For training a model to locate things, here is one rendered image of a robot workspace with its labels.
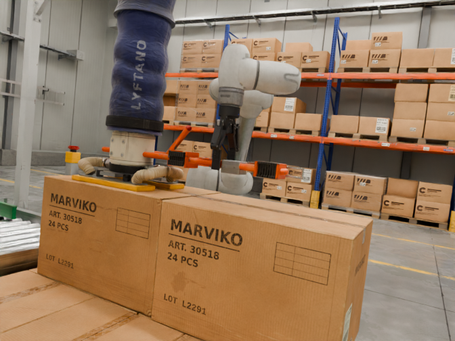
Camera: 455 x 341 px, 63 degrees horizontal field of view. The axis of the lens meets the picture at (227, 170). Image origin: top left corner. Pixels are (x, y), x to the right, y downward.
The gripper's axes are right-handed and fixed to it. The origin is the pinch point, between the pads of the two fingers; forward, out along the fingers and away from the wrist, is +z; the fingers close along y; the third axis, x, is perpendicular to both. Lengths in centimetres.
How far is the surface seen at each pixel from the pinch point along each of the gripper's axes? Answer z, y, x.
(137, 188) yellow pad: 11.8, 15.5, -24.5
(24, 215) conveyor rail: 51, -32, -157
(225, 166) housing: 0.5, 4.7, 3.3
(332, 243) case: 16, 19, 45
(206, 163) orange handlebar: 0.5, 4.3, -4.6
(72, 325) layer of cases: 53, 38, -25
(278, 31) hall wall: -336, -842, -337
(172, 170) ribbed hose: 5.3, -0.8, -22.2
